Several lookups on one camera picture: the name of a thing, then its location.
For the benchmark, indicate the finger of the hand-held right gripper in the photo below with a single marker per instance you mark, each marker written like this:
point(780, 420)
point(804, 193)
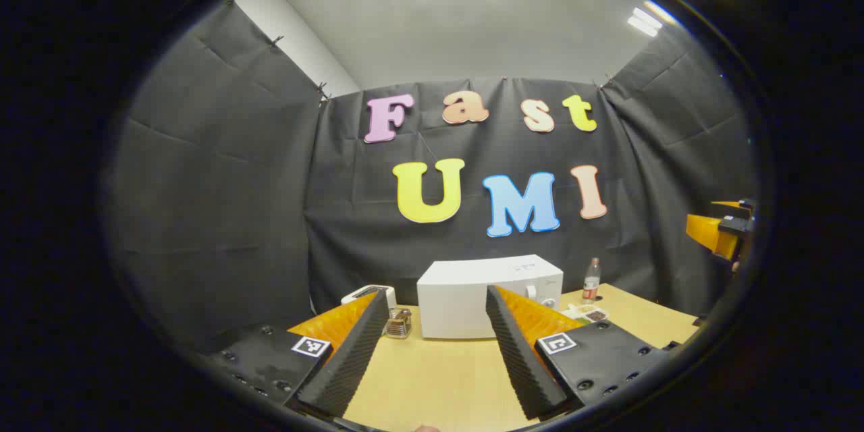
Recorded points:
point(705, 233)
point(725, 204)

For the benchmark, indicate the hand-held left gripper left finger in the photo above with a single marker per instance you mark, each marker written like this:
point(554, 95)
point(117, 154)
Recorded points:
point(351, 364)

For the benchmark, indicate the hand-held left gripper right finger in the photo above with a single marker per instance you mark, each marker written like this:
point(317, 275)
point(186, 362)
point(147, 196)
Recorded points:
point(523, 364)

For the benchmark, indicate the white divided bean dish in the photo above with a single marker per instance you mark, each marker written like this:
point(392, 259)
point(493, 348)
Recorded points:
point(580, 312)

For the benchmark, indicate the white microwave oven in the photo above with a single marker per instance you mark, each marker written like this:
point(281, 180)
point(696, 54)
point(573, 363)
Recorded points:
point(452, 304)

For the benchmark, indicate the white toaster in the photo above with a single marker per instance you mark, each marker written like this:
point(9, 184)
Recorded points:
point(351, 298)

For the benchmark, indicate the clear bottle with red label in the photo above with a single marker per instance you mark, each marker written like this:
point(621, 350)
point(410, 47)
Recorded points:
point(591, 283)

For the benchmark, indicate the black backdrop cloth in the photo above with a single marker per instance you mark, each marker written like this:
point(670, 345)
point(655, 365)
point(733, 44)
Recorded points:
point(236, 216)

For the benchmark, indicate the small ceiling light panel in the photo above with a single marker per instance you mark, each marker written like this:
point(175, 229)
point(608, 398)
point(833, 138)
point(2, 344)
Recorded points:
point(644, 21)

